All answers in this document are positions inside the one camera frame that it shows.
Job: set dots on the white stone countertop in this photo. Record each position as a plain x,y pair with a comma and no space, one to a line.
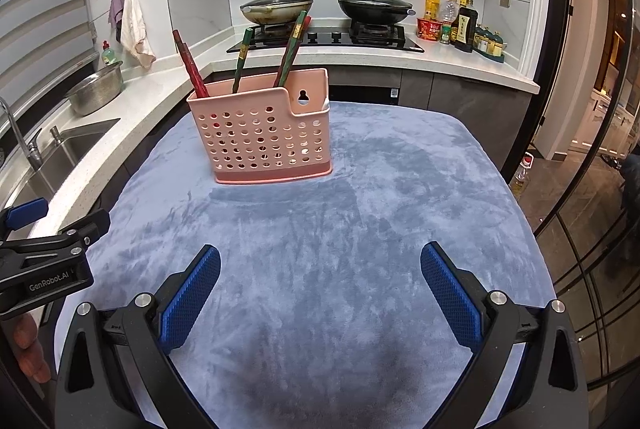
165,84

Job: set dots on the glass sliding door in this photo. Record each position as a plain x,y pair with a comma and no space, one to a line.
590,159

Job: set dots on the clear cooking oil bottle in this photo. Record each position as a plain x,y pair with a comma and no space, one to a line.
450,11

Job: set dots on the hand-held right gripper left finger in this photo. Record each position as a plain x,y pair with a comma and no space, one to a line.
192,294

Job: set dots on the black wok with glass lid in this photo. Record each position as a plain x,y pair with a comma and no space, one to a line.
375,11

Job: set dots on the steel wok with glass lid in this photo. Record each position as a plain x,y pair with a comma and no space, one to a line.
275,8

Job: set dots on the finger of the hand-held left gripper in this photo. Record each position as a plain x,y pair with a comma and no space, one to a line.
25,213
80,231

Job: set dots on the chrome sink faucet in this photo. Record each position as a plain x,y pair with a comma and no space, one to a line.
22,139

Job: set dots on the beige hanging towel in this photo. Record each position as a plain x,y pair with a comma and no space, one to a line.
135,24

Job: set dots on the red instant noodle cup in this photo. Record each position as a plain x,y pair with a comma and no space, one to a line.
429,29

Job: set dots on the dark soy sauce bottle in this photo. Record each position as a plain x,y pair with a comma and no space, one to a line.
465,29

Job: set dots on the maroon chopstick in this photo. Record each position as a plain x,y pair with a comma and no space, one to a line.
289,54
195,71

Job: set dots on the green condiment jar set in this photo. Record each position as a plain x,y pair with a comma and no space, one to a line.
490,43

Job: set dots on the steel kitchen sink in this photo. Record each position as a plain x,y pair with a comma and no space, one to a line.
55,164

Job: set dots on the window blinds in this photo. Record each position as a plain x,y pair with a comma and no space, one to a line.
45,34

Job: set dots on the person's left hand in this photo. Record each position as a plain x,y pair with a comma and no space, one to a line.
32,344

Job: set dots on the blue-grey plush blanket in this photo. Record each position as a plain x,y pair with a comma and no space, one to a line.
325,234

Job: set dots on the green dish soap bottle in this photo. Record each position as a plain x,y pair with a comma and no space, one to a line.
110,55

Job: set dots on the yellow seasoning packet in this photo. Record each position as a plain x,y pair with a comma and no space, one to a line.
432,6

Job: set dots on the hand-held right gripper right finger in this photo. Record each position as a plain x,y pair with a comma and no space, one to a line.
450,294

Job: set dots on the black gas stove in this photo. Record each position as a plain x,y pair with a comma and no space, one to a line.
325,40

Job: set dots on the oil bottle on floor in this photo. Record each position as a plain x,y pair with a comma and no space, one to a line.
521,176

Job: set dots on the dark red chopstick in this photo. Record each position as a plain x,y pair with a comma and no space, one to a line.
179,46

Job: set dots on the sink soap dispenser knob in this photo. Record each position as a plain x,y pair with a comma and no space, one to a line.
56,135

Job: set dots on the small green-capped spice bottle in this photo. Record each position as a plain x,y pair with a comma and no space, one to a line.
445,35

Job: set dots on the green chopstick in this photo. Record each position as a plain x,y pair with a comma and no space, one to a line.
241,59

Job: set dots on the steel colander bowl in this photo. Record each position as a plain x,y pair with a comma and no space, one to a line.
95,91

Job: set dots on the pink perforated utensil basket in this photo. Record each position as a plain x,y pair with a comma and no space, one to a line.
260,144

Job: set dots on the purple hanging cloth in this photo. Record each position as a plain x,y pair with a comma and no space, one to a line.
116,6

